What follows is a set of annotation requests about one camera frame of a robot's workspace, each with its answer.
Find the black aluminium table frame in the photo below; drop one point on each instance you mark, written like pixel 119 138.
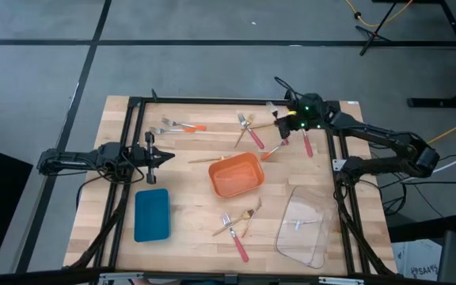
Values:
pixel 232 101

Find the clear plastic bin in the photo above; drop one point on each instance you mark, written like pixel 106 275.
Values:
pixel 307 206

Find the orange plastic bin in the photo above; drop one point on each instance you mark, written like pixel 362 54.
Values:
pixel 236 176

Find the black crossbar with silver brackets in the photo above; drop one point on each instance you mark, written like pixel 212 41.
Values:
pixel 54 277

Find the silver mounting plate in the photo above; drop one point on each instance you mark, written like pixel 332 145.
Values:
pixel 338 164

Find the blue plastic bin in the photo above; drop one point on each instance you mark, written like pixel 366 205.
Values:
pixel 152 215

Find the black tripod stand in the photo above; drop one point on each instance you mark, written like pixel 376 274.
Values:
pixel 372 35

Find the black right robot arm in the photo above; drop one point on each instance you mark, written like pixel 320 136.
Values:
pixel 382 136

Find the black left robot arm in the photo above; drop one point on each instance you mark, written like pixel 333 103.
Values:
pixel 73 158

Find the white cardboard box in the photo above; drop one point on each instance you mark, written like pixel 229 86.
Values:
pixel 418 261

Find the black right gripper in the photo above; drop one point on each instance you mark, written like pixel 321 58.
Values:
pixel 311 111

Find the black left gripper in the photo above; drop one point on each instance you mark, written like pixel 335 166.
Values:
pixel 150 158

